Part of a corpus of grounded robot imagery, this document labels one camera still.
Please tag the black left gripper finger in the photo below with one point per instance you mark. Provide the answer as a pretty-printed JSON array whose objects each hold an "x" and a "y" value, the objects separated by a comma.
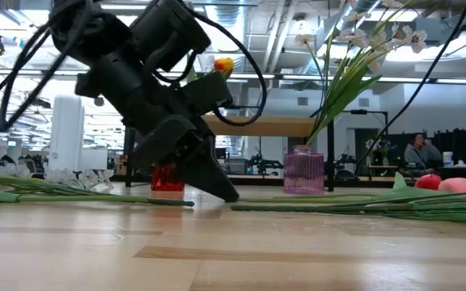
[
  {"x": 206, "y": 174},
  {"x": 221, "y": 161}
]

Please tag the purple ribbed glass vase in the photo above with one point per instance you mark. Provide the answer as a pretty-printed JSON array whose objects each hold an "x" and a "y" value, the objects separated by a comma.
[{"x": 303, "y": 174}]

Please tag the orange yellow artificial tulip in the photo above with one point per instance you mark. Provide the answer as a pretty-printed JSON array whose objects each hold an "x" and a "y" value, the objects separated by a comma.
[{"x": 223, "y": 64}]

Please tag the white and blue artificial tulip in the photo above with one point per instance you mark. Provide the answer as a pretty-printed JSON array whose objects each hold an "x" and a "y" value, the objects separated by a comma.
[{"x": 95, "y": 199}]

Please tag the flowers pile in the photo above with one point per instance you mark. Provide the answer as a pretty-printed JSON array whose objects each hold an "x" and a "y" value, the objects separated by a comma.
[{"x": 340, "y": 97}]

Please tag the pink artificial tulip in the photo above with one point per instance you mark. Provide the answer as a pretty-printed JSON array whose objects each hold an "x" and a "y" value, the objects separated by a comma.
[{"x": 457, "y": 185}]

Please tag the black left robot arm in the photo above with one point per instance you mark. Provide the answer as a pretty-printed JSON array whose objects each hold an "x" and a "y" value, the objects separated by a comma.
[{"x": 95, "y": 28}]

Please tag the wooden shelf with black legs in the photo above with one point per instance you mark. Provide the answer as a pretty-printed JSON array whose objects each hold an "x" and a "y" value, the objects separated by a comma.
[{"x": 277, "y": 126}]

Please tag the red glass vase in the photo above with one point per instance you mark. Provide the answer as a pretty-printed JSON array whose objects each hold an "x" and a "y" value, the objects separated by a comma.
[{"x": 164, "y": 182}]

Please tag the white round column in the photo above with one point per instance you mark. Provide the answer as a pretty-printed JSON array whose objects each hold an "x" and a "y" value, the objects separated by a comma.
[{"x": 66, "y": 133}]

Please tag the person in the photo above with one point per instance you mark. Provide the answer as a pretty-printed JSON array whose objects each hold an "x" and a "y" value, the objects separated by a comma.
[{"x": 419, "y": 155}]

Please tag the white plastic container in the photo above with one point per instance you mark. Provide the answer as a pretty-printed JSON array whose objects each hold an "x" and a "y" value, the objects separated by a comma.
[{"x": 448, "y": 159}]

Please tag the black partition screen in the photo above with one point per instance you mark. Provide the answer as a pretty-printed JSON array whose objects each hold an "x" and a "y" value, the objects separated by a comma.
[{"x": 463, "y": 145}]

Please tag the black aluminium table frame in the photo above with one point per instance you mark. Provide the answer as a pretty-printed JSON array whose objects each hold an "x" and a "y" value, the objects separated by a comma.
[{"x": 265, "y": 182}]

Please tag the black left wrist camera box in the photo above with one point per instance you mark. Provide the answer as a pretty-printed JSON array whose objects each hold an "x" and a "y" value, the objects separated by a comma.
[{"x": 206, "y": 95}]

